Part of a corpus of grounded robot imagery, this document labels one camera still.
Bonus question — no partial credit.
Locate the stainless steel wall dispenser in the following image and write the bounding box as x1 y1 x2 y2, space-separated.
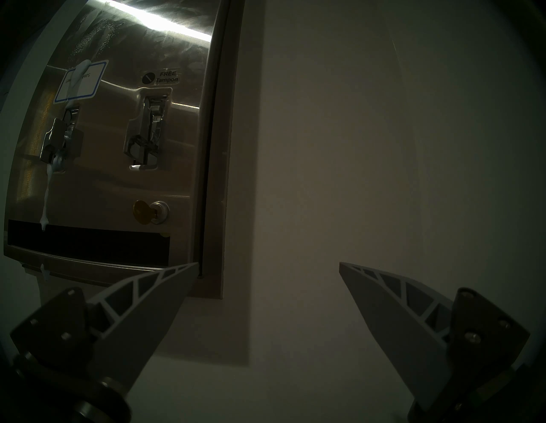
3 0 244 299

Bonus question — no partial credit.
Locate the brass key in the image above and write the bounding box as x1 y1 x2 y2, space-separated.
133 200 155 225

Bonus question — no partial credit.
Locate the free tampon sticker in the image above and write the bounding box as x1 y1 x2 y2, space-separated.
142 70 180 86

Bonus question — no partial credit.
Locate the metal dispenser lever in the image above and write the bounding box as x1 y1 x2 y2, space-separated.
41 107 84 171
124 87 171 171

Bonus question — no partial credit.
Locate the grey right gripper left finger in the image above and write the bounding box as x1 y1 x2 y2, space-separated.
11 262 200 395

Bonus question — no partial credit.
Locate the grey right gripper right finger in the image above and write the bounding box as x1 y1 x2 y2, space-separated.
339 262 530 410

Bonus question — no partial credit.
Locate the white blue-bordered label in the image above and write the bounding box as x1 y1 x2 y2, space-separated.
55 61 108 103

